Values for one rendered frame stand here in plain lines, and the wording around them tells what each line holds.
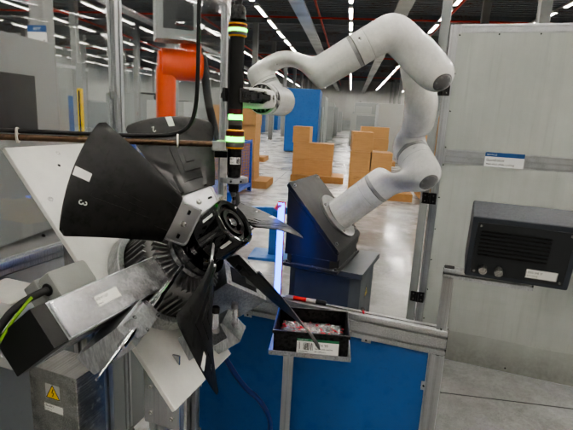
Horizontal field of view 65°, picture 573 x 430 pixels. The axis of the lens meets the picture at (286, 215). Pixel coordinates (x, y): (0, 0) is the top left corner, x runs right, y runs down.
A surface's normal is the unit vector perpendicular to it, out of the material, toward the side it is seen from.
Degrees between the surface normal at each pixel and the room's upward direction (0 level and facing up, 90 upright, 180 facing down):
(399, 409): 90
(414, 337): 90
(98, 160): 75
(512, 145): 89
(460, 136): 90
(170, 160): 53
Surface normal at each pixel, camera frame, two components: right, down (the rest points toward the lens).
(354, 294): 0.37, 0.22
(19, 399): 0.94, 0.12
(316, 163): -0.11, 0.21
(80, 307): 0.75, -0.53
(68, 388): -0.35, 0.18
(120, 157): 0.72, -0.09
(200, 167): 0.22, -0.48
